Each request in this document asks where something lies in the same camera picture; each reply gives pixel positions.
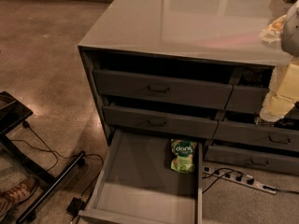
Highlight middle right grey drawer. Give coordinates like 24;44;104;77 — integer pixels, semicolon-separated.
214;121;299;152

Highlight black cart frame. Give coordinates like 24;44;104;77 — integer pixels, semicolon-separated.
0;91;85;224

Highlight green rice chip bag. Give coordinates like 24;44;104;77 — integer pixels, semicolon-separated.
170;139;197;174

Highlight top right grey drawer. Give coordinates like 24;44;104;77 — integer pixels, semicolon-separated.
226;86;268;114

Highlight middle left grey drawer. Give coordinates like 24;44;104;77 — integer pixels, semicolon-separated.
103;105;218;139

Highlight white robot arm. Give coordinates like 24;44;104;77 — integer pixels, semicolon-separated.
260;1;299;122

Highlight top left grey drawer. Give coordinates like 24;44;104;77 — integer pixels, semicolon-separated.
93;70;232;109

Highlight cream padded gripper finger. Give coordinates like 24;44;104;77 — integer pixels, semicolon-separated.
260;60;299;122

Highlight black floor cable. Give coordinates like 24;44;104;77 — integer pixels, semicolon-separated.
10;120;105;201

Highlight black power adapter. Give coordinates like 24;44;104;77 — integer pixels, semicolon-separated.
66;198;85;217

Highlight open bottom left drawer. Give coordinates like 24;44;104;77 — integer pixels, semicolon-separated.
79;130;202;224

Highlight grey drawer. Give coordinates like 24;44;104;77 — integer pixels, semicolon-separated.
214;121;299;152
103;105;218;139
205;146;299;175
93;70;232;109
226;86;268;114

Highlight clear plastic bag on counter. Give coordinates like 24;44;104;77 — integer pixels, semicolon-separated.
259;15;286;43

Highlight bottom right grey drawer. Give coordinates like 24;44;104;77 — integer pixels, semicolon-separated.
205;146;299;175

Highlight brown leather shoe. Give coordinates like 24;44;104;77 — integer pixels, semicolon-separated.
0;177;38;222

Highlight grey drawer cabinet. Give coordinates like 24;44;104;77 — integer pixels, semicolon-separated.
77;0;299;176

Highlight snack bags in middle drawer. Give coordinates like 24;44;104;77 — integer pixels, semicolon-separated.
254;116;299;130

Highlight white power strip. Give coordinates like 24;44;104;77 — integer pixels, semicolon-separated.
203;166;277;195

